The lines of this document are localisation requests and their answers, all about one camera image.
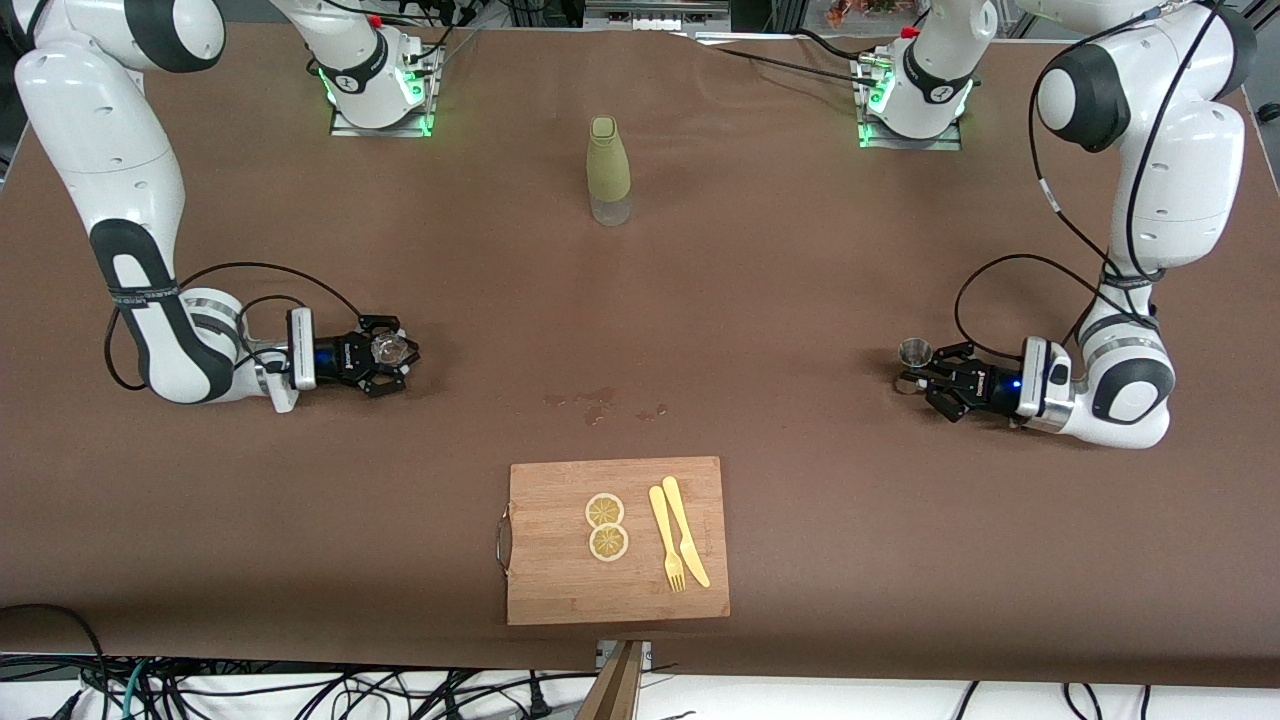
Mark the green sleeved glass bottle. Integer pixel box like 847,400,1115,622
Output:
586,116,633,227

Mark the wooden post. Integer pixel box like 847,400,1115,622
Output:
578,640,646,720

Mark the grey metal rack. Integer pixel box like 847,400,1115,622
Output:
583,0,731,33

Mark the steel jigger measuring cup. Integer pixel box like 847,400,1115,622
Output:
895,338,935,394

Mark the wooden cutting board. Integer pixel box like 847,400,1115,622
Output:
496,456,731,627

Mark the black floor cable loop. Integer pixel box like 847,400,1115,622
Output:
0,603,111,720

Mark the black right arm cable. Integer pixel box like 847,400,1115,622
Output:
103,261,367,391

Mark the yellow plastic knife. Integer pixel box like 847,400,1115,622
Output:
661,476,712,589

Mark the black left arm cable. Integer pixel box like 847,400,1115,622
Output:
954,0,1233,353

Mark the black base power cable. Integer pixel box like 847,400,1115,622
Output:
695,28,883,91

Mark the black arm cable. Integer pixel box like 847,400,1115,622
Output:
954,0,1233,353
103,261,367,391

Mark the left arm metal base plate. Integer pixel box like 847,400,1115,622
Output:
857,55,964,151

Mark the brown table cloth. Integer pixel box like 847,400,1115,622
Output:
0,18,1280,691

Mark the yellow plastic fork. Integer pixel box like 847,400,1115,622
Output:
649,485,688,593

